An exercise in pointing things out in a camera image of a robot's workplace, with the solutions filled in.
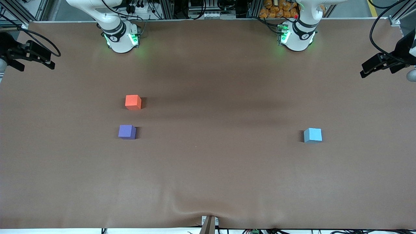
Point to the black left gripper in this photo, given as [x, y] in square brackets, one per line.
[400, 51]

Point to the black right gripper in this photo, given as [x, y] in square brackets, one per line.
[10, 47]

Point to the light blue foam block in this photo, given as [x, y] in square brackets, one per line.
[313, 135]

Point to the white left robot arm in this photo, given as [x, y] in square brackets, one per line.
[298, 37]

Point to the orange foam block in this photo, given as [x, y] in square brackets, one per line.
[133, 102]

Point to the purple foam block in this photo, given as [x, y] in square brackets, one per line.
[127, 132]

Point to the orange snack bag pile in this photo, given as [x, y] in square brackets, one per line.
[279, 9]

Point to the white power strip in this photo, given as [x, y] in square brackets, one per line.
[139, 9]

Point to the white electronics box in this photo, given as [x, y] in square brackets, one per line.
[206, 13]

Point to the brown table cover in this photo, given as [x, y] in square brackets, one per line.
[208, 169]

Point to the green terminal connector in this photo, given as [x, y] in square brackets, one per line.
[255, 231]

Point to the metal table edge bracket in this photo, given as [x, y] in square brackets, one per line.
[209, 225]

